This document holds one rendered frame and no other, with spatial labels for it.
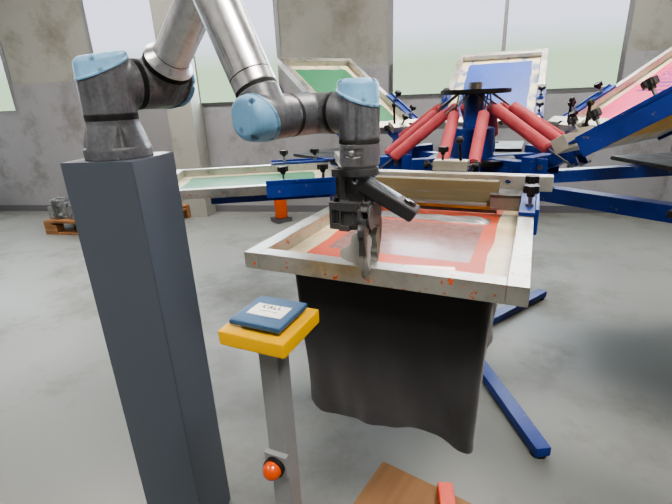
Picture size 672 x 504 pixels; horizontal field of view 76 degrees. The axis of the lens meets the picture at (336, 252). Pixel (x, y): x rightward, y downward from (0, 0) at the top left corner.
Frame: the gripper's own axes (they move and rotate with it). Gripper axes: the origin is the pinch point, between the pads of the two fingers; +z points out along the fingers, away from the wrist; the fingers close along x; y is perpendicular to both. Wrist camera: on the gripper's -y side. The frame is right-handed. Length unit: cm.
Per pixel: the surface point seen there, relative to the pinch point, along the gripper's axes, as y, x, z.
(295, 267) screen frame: 16.4, 1.9, 1.2
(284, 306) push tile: 10.5, 16.7, 2.4
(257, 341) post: 10.6, 25.5, 4.6
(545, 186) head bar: -32, -80, -3
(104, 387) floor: 156, -40, 98
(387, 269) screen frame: -3.8, 1.7, -0.9
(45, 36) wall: 508, -298, -117
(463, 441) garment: -19.2, -7.7, 43.3
